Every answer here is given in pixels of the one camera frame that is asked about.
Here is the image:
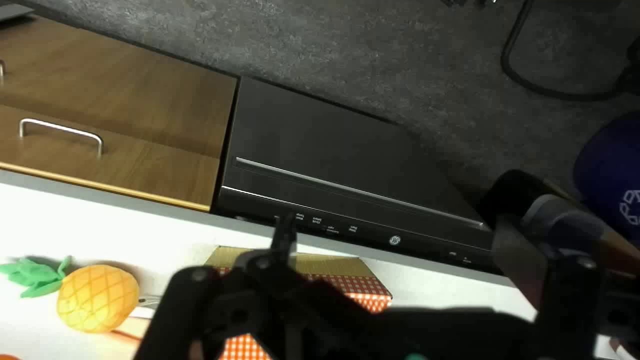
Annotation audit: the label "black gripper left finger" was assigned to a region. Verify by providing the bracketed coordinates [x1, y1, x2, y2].
[135, 210, 349, 360]

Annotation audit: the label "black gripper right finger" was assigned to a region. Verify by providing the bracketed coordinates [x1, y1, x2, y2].
[492, 213, 640, 360]

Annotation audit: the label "yellow plush pineapple green leaves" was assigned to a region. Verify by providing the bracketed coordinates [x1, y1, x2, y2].
[0, 256, 143, 337]

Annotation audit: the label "orange checkered cardboard basket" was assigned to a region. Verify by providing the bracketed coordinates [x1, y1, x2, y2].
[202, 245, 397, 360]

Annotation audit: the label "black and grey floor equipment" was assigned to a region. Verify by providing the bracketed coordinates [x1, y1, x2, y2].
[479, 168, 640, 276]

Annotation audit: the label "built-in dishwasher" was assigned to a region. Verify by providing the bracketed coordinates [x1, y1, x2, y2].
[210, 74, 508, 276]

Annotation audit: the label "blue fabric object white print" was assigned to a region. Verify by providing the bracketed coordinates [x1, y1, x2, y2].
[573, 109, 640, 246]

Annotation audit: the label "wooden base cabinet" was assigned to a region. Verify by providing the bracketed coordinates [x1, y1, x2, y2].
[0, 14, 241, 215]

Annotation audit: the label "black floor cable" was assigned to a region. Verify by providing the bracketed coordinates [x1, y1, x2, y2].
[498, 0, 640, 104]

